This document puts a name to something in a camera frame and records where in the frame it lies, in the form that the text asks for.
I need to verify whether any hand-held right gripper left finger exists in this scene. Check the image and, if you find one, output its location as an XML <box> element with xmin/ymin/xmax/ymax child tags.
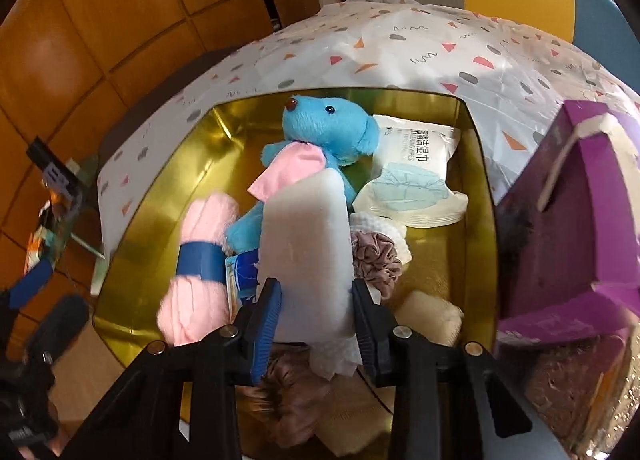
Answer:
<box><xmin>65</xmin><ymin>277</ymin><xmax>283</xmax><ymax>460</ymax></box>

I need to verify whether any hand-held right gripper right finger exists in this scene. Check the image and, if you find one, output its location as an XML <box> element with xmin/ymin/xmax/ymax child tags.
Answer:
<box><xmin>351</xmin><ymin>279</ymin><xmax>561</xmax><ymax>460</ymax></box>

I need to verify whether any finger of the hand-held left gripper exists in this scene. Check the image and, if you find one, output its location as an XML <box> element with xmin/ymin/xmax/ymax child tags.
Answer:
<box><xmin>10</xmin><ymin>260</ymin><xmax>56</xmax><ymax>311</ymax></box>

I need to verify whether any white paper tissue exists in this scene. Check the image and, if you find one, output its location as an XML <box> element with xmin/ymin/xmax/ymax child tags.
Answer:
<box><xmin>310</xmin><ymin>335</ymin><xmax>361</xmax><ymax>378</ymax></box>

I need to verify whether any blue tissue packet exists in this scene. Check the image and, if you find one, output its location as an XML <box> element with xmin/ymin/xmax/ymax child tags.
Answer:
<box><xmin>225</xmin><ymin>248</ymin><xmax>261</xmax><ymax>321</ymax></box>

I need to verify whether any brown furry scrunchie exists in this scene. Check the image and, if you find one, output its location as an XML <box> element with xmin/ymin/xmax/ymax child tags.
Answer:
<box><xmin>240</xmin><ymin>345</ymin><xmax>331</xmax><ymax>451</ymax></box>

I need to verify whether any mauve satin scrunchie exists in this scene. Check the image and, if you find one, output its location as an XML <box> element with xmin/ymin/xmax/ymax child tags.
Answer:
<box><xmin>350</xmin><ymin>231</ymin><xmax>403</xmax><ymax>301</ymax></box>

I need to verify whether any white sponge block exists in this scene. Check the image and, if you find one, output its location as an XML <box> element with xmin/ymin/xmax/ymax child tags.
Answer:
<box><xmin>257</xmin><ymin>167</ymin><xmax>358</xmax><ymax>343</ymax></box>

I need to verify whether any white fluffy scrunchie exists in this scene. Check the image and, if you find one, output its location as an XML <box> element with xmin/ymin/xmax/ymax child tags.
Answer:
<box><xmin>349</xmin><ymin>212</ymin><xmax>413</xmax><ymax>265</ymax></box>

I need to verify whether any cream knitted cloth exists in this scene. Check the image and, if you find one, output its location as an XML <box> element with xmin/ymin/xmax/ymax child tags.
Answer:
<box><xmin>315</xmin><ymin>397</ymin><xmax>396</xmax><ymax>458</ymax></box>

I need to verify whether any gold metal tin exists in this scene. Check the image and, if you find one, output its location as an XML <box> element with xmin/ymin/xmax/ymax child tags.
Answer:
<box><xmin>92</xmin><ymin>87</ymin><xmax>501</xmax><ymax>460</ymax></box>

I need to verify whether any pink yarn skein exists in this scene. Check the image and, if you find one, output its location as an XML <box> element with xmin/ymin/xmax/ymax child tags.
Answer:
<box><xmin>157</xmin><ymin>192</ymin><xmax>241</xmax><ymax>346</ymax></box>

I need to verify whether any blue teddy bear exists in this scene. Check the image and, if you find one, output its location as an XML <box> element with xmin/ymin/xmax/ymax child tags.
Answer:
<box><xmin>225</xmin><ymin>96</ymin><xmax>381</xmax><ymax>253</ymax></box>

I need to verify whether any white wet wipes packet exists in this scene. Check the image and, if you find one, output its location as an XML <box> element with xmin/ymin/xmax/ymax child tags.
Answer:
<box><xmin>352</xmin><ymin>114</ymin><xmax>470</xmax><ymax>229</ymax></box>

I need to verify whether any purple cardboard box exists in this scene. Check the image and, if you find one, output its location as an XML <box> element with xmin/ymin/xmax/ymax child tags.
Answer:
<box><xmin>495</xmin><ymin>100</ymin><xmax>640</xmax><ymax>346</ymax></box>

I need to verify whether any orange wooden wardrobe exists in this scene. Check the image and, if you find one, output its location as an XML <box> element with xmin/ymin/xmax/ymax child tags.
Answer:
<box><xmin>0</xmin><ymin>0</ymin><xmax>326</xmax><ymax>321</ymax></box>

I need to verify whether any white patterned bed sheet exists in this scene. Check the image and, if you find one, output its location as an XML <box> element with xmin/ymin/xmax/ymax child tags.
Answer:
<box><xmin>97</xmin><ymin>0</ymin><xmax>640</xmax><ymax>261</ymax></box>

